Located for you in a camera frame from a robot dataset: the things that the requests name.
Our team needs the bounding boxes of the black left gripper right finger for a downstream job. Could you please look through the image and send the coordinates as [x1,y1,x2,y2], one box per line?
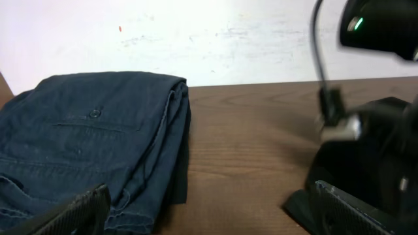
[310,180,408,235]

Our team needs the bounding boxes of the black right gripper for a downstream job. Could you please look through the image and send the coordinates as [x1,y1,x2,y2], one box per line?
[340,0,417,61]

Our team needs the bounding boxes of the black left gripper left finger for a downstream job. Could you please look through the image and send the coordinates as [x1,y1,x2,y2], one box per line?
[1,183,111,235]

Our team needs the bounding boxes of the black t-shirt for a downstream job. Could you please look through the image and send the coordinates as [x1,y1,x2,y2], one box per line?
[282,97,417,234]

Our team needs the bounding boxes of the folded dark blue jeans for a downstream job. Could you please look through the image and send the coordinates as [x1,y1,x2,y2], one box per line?
[1,72,191,234]

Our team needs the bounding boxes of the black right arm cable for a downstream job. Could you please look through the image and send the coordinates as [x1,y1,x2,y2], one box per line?
[309,0,330,95]

